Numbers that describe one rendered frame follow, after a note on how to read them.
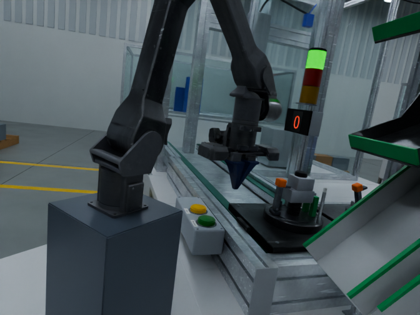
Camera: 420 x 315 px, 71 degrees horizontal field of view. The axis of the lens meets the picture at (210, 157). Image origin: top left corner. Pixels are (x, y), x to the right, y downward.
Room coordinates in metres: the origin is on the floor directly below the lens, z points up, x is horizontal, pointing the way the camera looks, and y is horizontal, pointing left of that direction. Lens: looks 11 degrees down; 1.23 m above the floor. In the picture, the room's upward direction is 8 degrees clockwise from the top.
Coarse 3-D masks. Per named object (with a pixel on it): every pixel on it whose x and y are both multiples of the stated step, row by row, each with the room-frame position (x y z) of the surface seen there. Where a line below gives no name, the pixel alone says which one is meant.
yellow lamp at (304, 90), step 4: (304, 88) 0.88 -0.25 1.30; (308, 88) 0.88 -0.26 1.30; (312, 88) 0.87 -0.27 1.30; (316, 88) 0.88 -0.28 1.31; (304, 92) 0.88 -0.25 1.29; (308, 92) 0.88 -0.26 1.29; (312, 92) 0.87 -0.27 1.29; (316, 92) 0.88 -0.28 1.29; (300, 96) 0.90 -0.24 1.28; (304, 96) 0.88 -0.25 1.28; (308, 96) 0.87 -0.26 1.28; (312, 96) 0.87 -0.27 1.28; (316, 96) 0.88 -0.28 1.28; (300, 100) 0.89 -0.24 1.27; (304, 100) 0.88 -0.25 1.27; (308, 100) 0.87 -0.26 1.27; (312, 100) 0.87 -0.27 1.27; (316, 100) 0.88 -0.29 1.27
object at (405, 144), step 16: (416, 96) 0.48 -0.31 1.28; (416, 112) 0.48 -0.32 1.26; (368, 128) 0.47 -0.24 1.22; (384, 128) 0.47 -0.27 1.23; (400, 128) 0.48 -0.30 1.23; (416, 128) 0.46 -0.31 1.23; (352, 144) 0.46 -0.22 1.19; (368, 144) 0.42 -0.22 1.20; (384, 144) 0.39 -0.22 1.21; (400, 144) 0.42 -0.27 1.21; (416, 144) 0.40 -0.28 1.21; (400, 160) 0.36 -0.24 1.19; (416, 160) 0.34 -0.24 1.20
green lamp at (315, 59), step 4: (308, 52) 0.90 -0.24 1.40; (312, 52) 0.88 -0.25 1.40; (316, 52) 0.87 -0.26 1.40; (320, 52) 0.87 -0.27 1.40; (324, 52) 0.88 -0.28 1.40; (308, 56) 0.89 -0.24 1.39; (312, 56) 0.88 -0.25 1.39; (316, 56) 0.87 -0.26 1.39; (320, 56) 0.87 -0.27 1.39; (324, 56) 0.88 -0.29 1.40; (308, 60) 0.89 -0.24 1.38; (312, 60) 0.88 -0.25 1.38; (316, 60) 0.87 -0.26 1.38; (320, 60) 0.87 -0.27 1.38; (324, 60) 0.88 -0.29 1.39; (308, 64) 0.89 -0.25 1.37; (312, 64) 0.88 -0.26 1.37; (316, 64) 0.87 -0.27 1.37; (320, 64) 0.87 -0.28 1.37; (316, 68) 0.88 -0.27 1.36; (320, 68) 0.88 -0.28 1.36
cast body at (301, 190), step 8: (288, 176) 0.69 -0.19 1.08; (296, 176) 0.67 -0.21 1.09; (304, 176) 0.67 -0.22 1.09; (296, 184) 0.66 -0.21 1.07; (304, 184) 0.66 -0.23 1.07; (312, 184) 0.67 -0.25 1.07; (288, 192) 0.66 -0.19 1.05; (296, 192) 0.65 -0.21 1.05; (304, 192) 0.66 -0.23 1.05; (312, 192) 0.67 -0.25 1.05; (288, 200) 0.66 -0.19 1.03; (296, 200) 0.65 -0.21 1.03; (304, 200) 0.66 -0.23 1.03; (312, 200) 0.67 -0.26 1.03
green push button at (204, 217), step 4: (200, 216) 0.63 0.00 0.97; (204, 216) 0.63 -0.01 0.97; (208, 216) 0.64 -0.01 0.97; (200, 220) 0.61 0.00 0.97; (204, 220) 0.61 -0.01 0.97; (208, 220) 0.61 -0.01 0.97; (212, 220) 0.62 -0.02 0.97; (204, 224) 0.60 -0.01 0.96; (208, 224) 0.60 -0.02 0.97; (212, 224) 0.61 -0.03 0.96
